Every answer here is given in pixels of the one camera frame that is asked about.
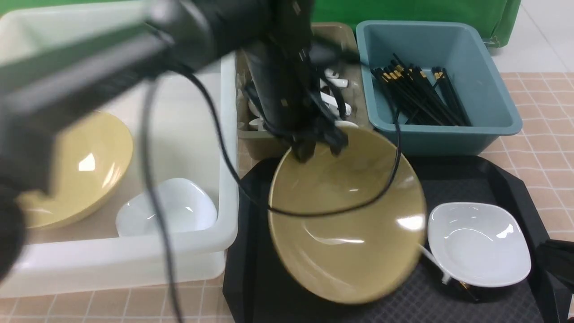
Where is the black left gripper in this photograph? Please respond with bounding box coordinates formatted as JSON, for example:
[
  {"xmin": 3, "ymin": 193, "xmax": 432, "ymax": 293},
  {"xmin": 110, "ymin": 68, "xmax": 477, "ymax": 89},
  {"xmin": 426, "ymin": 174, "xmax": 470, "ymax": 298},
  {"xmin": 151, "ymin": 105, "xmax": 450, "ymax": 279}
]
[{"xmin": 244, "ymin": 27, "xmax": 348, "ymax": 163}]

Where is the yellow noodle bowl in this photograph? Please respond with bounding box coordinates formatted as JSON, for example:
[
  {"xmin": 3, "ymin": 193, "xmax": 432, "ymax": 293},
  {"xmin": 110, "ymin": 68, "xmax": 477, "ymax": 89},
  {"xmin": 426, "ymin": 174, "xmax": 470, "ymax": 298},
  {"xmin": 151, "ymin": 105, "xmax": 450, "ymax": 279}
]
[{"xmin": 268, "ymin": 127, "xmax": 427, "ymax": 304}]

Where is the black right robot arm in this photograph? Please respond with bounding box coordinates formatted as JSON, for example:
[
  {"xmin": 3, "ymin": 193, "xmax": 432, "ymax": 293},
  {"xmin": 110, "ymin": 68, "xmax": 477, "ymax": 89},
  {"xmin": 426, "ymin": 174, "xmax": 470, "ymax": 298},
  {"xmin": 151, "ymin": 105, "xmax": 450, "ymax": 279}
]
[{"xmin": 305, "ymin": 126, "xmax": 573, "ymax": 303}]

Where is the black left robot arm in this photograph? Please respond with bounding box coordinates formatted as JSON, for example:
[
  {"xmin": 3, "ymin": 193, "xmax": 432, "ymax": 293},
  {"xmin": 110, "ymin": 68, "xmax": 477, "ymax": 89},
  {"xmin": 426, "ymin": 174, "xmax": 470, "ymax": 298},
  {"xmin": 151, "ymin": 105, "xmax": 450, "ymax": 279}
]
[{"xmin": 1, "ymin": 0, "xmax": 347, "ymax": 277}]

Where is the yellow bowl in tub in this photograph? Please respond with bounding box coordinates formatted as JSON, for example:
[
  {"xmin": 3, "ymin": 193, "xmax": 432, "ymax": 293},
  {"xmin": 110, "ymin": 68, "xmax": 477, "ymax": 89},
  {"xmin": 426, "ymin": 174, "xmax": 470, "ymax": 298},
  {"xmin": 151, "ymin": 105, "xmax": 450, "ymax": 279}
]
[{"xmin": 18, "ymin": 112, "xmax": 135, "ymax": 229}]

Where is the white soup spoon top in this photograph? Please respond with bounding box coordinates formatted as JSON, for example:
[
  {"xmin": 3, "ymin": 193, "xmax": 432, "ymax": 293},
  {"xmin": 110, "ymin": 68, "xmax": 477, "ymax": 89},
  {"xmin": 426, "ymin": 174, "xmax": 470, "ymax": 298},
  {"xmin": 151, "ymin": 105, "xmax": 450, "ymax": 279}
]
[{"xmin": 320, "ymin": 92, "xmax": 352, "ymax": 116}]

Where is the white soup spoon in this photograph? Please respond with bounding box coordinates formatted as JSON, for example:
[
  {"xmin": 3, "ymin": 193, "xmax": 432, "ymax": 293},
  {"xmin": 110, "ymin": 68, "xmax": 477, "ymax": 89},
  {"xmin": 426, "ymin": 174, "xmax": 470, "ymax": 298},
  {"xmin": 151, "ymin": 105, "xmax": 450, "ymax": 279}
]
[
  {"xmin": 324, "ymin": 68, "xmax": 348, "ymax": 88},
  {"xmin": 320, "ymin": 92, "xmax": 352, "ymax": 116}
]

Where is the white soup spoon right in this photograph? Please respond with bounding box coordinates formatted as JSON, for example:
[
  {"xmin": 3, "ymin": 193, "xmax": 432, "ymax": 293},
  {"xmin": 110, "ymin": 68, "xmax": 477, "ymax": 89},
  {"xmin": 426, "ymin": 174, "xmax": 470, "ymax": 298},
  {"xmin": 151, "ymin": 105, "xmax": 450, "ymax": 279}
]
[{"xmin": 324, "ymin": 68, "xmax": 348, "ymax": 88}]

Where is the brown plastic bin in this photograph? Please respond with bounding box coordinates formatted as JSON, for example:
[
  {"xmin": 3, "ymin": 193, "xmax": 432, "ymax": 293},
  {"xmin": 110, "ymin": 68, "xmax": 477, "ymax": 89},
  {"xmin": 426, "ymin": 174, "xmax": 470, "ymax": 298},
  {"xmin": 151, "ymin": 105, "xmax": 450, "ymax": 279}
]
[{"xmin": 235, "ymin": 22, "xmax": 373, "ymax": 160}]

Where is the bundle of black chopsticks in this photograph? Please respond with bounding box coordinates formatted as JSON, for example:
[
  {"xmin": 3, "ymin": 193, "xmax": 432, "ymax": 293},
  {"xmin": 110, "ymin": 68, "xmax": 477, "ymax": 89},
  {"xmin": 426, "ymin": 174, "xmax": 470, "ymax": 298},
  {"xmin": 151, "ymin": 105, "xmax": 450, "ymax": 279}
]
[{"xmin": 370, "ymin": 54, "xmax": 472, "ymax": 127}]

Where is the blue plastic bin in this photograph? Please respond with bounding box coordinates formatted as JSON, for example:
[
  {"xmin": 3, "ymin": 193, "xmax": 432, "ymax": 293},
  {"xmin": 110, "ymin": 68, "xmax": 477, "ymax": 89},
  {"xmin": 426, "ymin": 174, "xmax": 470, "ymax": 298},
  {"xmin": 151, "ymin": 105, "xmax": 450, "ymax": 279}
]
[{"xmin": 356, "ymin": 21, "xmax": 522, "ymax": 156}]

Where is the large white plastic tub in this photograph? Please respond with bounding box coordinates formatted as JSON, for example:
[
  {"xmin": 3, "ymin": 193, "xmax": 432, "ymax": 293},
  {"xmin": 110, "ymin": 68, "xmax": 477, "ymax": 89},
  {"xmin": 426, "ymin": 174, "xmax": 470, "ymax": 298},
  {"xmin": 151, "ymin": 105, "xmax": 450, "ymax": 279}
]
[{"xmin": 1, "ymin": 1, "xmax": 239, "ymax": 298}]

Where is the white dish in tub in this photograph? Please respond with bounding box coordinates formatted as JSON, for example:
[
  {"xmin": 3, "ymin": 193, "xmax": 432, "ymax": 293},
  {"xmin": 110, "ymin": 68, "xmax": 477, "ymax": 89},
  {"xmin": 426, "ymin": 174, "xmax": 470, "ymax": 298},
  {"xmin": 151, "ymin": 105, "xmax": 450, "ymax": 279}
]
[{"xmin": 116, "ymin": 178, "xmax": 217, "ymax": 237}]

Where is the black serving tray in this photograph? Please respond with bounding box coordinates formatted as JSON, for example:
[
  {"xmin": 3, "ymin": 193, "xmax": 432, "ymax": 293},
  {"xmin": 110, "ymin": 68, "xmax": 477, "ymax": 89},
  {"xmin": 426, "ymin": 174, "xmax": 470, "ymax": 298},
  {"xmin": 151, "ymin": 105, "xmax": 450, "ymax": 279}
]
[{"xmin": 223, "ymin": 156, "xmax": 572, "ymax": 323}]

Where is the black chopstick on tray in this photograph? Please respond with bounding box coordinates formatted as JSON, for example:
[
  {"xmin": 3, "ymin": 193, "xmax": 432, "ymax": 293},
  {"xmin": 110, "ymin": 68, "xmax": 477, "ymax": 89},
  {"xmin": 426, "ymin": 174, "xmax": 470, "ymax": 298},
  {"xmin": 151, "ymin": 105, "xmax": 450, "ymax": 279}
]
[{"xmin": 419, "ymin": 245, "xmax": 479, "ymax": 303}]

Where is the white dish on tray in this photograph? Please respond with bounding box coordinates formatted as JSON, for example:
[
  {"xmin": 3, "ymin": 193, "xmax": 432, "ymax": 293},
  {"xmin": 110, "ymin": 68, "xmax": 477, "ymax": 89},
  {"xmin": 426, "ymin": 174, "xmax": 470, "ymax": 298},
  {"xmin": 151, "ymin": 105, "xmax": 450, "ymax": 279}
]
[{"xmin": 422, "ymin": 202, "xmax": 532, "ymax": 288}]

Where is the green backdrop cloth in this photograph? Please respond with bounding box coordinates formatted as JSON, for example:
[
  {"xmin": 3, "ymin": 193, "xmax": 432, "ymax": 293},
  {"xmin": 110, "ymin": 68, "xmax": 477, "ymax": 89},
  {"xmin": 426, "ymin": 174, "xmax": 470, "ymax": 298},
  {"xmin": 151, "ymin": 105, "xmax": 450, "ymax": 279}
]
[{"xmin": 1, "ymin": 0, "xmax": 519, "ymax": 57}]

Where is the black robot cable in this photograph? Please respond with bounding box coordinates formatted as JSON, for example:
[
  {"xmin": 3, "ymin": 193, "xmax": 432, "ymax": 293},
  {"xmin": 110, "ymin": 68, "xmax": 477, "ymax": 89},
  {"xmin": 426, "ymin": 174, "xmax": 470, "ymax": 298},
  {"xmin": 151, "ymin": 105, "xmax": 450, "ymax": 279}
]
[{"xmin": 139, "ymin": 40, "xmax": 402, "ymax": 323}]

